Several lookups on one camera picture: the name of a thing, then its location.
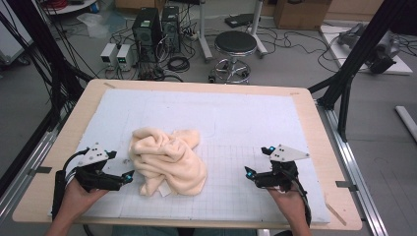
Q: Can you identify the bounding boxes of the person's left hand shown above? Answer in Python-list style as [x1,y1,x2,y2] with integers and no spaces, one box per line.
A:
[60,178,109,224]

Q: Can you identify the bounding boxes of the right hand-held gripper black cable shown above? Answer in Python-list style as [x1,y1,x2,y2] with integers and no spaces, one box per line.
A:
[287,168,313,227]

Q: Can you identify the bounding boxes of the white round table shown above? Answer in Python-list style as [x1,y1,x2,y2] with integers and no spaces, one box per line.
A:
[42,0,98,16]

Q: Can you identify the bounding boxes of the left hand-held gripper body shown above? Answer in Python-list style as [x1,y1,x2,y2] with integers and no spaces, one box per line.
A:
[74,143,123,193]

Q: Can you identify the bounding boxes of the white power supply box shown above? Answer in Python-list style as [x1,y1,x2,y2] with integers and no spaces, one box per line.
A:
[115,43,137,72]
[99,42,118,68]

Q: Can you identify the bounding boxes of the white stand leg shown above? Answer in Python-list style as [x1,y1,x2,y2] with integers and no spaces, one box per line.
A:
[247,0,269,58]
[196,0,214,63]

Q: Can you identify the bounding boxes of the thin wooden stick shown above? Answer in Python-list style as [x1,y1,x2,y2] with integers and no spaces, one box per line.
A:
[324,201,347,227]

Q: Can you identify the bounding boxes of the hand-held gripper black cable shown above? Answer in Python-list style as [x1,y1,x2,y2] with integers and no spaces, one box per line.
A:
[287,168,313,227]
[51,147,90,221]

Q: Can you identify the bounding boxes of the white floor platform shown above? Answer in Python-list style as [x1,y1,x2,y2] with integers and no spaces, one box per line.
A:
[319,24,414,77]

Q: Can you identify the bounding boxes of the cardboard box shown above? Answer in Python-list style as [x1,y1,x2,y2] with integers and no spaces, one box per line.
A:
[273,0,332,31]

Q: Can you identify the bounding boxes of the black stand with cables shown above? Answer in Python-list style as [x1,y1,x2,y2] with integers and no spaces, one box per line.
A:
[6,0,94,132]

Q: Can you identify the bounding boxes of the large black computer tower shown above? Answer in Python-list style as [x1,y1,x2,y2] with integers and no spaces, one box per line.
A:
[132,7,163,63]

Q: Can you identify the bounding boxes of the aluminium rail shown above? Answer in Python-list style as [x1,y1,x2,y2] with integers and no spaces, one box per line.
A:
[0,129,60,224]
[316,99,389,236]

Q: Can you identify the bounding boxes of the person's right hand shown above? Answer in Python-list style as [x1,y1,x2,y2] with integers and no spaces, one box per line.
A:
[267,188,308,227]

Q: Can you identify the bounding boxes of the grey machine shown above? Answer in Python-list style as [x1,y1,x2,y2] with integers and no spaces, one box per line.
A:
[337,22,401,75]

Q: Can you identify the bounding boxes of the left hand-held gripper black cable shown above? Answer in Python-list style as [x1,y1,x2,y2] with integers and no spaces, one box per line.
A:
[51,147,90,221]

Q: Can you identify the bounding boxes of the person's jeans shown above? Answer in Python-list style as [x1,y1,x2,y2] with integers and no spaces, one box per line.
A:
[111,225,257,236]

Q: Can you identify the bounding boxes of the black round stool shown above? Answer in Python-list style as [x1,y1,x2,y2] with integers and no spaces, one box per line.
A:
[208,30,259,85]

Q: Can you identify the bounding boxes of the cream terry towel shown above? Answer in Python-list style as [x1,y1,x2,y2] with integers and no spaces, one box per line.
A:
[128,127,209,198]

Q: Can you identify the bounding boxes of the grey metal bracket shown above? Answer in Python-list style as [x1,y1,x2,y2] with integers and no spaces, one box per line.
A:
[335,180,359,193]
[28,166,53,175]

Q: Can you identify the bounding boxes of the white tube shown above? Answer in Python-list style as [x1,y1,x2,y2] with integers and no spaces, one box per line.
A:
[394,105,417,143]

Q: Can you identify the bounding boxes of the coiled black cable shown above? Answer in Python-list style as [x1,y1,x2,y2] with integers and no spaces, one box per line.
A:
[166,56,191,73]

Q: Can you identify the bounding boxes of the black flat device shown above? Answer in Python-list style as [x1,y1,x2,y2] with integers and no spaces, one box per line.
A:
[224,13,264,29]

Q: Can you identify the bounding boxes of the clear plastic sheet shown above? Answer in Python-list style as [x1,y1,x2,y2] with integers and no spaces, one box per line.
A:
[77,12,127,38]

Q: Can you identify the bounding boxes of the slim black computer tower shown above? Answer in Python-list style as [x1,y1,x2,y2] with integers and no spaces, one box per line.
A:
[160,5,182,54]

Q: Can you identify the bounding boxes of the white foam mat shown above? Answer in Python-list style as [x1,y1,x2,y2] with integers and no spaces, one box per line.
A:
[48,88,331,224]

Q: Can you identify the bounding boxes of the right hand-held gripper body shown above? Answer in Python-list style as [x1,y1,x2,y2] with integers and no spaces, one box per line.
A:
[254,144,311,193]

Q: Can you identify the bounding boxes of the black metal frame stand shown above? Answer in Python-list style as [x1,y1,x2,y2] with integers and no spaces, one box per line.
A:
[308,0,417,143]

